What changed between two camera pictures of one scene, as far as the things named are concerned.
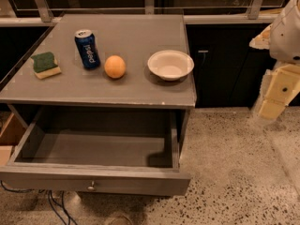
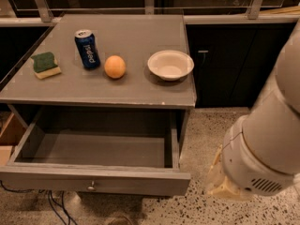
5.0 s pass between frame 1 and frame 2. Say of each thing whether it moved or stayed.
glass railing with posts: stayed
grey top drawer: stayed
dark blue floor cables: stayed
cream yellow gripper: moved
